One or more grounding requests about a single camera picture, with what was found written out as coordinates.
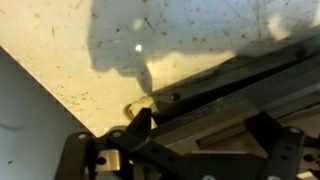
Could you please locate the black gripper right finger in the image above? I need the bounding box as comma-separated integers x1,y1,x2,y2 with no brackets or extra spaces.
245,112,283,155

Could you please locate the grey lint filter object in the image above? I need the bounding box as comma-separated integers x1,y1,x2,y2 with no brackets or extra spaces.
152,38,320,154

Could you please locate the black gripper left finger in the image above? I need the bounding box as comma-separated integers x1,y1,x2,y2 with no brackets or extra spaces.
126,108,152,139

